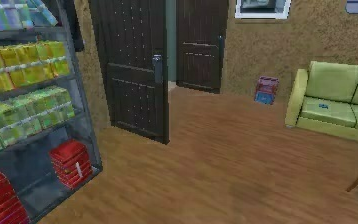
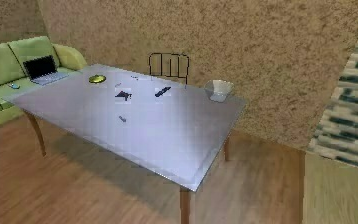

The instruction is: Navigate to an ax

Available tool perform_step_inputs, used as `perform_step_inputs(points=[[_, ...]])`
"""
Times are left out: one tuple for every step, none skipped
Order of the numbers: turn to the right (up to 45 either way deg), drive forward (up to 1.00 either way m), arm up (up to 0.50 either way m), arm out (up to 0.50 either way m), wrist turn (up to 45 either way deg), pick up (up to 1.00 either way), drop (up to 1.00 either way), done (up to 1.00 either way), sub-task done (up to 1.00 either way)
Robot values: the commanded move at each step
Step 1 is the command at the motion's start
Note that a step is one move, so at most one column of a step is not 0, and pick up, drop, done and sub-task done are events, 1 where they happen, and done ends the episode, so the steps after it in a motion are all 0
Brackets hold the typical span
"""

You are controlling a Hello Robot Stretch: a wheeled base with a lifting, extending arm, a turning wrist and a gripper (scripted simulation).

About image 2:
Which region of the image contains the black remote control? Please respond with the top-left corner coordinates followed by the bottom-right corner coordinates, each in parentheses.
top-left (154, 86), bottom-right (172, 98)

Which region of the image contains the grey table with wooden legs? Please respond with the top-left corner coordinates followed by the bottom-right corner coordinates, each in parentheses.
top-left (2, 63), bottom-right (248, 224)

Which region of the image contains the clear glass bowl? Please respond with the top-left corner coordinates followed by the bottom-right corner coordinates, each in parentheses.
top-left (204, 79), bottom-right (235, 103)

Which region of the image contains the yellow-green round plate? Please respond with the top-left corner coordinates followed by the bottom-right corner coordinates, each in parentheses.
top-left (88, 74), bottom-right (107, 84)

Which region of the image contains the grey laptop with black screen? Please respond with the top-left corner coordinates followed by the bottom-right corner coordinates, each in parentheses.
top-left (22, 54), bottom-right (69, 86)

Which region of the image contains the green sofa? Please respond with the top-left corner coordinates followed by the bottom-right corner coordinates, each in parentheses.
top-left (0, 35), bottom-right (88, 131)

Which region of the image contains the black wire chair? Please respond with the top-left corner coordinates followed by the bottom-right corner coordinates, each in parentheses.
top-left (148, 52), bottom-right (191, 85)

